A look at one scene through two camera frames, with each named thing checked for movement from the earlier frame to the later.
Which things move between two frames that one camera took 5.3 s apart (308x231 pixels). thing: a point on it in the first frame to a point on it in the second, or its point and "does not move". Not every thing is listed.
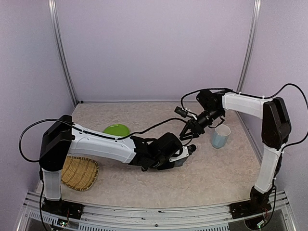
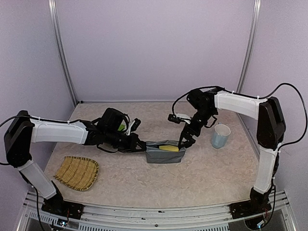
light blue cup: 219,137 does not move
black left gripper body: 164,168 to 129,145
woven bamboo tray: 79,173 does not move
